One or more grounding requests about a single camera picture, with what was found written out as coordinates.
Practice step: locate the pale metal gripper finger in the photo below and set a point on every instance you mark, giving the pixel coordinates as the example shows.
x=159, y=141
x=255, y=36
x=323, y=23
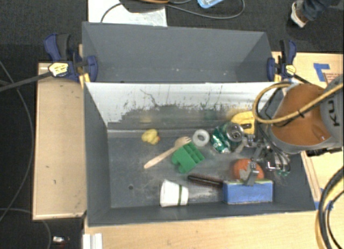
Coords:
x=251, y=174
x=243, y=145

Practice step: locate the orange ball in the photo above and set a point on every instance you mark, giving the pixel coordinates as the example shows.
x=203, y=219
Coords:
x=239, y=168

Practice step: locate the blue sponge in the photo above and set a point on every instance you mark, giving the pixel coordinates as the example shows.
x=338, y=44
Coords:
x=247, y=192

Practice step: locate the green crushed can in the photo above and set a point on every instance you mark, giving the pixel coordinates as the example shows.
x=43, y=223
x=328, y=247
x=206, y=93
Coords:
x=223, y=140

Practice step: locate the yellow and black tape measure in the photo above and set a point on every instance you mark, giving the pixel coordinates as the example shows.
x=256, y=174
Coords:
x=243, y=120

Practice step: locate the white tape roll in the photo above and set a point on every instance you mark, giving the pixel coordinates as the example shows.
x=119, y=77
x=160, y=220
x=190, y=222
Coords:
x=201, y=138

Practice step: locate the black ribbed rod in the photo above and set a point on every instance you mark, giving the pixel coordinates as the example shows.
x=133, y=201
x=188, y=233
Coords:
x=204, y=180

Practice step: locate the green plastic block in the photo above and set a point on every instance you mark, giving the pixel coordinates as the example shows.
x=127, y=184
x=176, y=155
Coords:
x=186, y=157

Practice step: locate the wooden fork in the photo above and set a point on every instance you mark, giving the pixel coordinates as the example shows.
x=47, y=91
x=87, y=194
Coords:
x=164, y=156

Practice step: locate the white paper cup green stripes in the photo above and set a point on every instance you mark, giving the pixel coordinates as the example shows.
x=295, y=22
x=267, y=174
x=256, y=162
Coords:
x=172, y=193

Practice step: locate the yellow toy duck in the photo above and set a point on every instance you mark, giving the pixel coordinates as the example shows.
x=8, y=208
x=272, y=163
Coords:
x=150, y=136

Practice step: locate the grey metal bin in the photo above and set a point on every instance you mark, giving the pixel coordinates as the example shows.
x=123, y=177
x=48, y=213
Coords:
x=166, y=54

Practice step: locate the person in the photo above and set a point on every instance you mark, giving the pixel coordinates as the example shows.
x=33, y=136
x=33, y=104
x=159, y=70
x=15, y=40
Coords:
x=314, y=0

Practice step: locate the pale wood board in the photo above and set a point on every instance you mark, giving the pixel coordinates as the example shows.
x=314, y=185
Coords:
x=59, y=148

